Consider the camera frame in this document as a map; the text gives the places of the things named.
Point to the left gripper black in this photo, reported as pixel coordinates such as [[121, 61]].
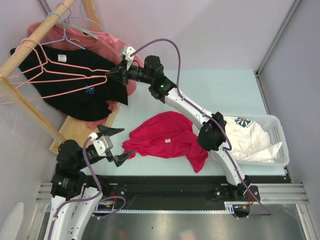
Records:
[[118, 158]]

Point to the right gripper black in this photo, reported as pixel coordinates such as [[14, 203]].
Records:
[[120, 74]]

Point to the pink wire hanger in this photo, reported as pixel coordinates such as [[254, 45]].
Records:
[[42, 65], [57, 89]]

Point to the magenta t shirt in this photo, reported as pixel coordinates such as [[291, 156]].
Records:
[[167, 135]]

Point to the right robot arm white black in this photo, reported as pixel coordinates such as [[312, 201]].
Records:
[[212, 135]]

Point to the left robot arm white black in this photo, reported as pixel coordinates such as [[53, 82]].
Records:
[[77, 193]]

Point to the black t shirt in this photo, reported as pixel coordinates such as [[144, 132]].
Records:
[[116, 92]]

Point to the green plastic hanger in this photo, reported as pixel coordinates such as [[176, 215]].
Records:
[[77, 28]]

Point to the salmon pink t shirt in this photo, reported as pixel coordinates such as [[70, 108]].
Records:
[[106, 46]]

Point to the white t shirt in basket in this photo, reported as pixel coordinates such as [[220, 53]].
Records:
[[250, 143]]

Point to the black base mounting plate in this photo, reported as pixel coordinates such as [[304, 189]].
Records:
[[164, 188]]

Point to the white laundry basket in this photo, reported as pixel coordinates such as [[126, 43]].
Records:
[[272, 126]]

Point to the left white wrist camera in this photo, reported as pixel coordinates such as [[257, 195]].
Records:
[[102, 144]]

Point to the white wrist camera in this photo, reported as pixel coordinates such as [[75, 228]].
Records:
[[127, 53], [102, 144]]

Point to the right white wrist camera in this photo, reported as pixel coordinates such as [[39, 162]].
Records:
[[127, 53]]

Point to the blue wire hanger front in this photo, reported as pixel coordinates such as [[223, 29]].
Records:
[[64, 37]]

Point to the blue wire hanger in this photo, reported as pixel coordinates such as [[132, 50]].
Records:
[[84, 13], [64, 37]]

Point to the blue wire hanger rear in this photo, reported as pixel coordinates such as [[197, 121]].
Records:
[[84, 13]]

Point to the white slotted cable duct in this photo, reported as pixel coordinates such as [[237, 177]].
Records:
[[177, 206]]

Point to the aluminium corner post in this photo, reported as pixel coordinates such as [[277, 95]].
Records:
[[293, 9]]

